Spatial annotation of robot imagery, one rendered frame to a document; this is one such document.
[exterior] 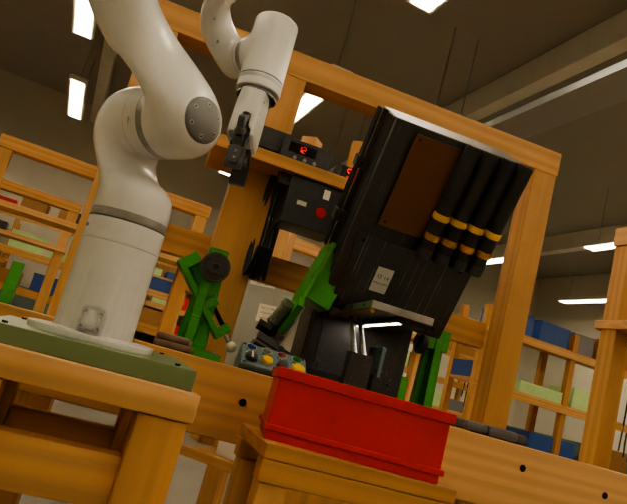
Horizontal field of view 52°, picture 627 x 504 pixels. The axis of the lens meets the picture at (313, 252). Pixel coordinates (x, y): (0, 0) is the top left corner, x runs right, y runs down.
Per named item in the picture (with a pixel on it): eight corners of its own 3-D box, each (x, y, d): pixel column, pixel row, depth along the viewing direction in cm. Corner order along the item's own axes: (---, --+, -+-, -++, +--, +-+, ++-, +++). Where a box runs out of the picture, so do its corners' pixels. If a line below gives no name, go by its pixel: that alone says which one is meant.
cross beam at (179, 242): (482, 348, 224) (488, 324, 226) (112, 235, 197) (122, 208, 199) (475, 348, 229) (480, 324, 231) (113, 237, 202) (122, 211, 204)
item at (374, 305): (431, 331, 151) (434, 318, 152) (369, 312, 148) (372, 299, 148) (374, 333, 189) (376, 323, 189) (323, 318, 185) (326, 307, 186)
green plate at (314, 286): (320, 328, 162) (359, 258, 168) (292, 311, 161) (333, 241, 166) (308, 328, 173) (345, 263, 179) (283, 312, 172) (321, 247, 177)
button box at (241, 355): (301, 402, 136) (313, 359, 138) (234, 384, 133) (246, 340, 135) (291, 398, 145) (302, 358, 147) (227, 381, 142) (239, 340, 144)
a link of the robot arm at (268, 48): (226, 73, 121) (264, 67, 115) (244, 12, 124) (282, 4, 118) (254, 95, 127) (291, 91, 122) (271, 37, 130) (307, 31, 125)
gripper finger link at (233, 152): (233, 132, 114) (223, 166, 112) (231, 124, 111) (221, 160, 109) (250, 136, 114) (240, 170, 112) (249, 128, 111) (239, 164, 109)
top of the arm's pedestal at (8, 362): (192, 425, 86) (201, 395, 87) (-62, 363, 77) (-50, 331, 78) (166, 400, 116) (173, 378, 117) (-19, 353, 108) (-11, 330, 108)
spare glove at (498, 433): (499, 439, 161) (501, 429, 162) (529, 447, 152) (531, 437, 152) (435, 421, 154) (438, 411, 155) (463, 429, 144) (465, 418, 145)
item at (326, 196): (332, 236, 195) (344, 191, 198) (279, 219, 191) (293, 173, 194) (321, 242, 206) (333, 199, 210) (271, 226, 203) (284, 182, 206)
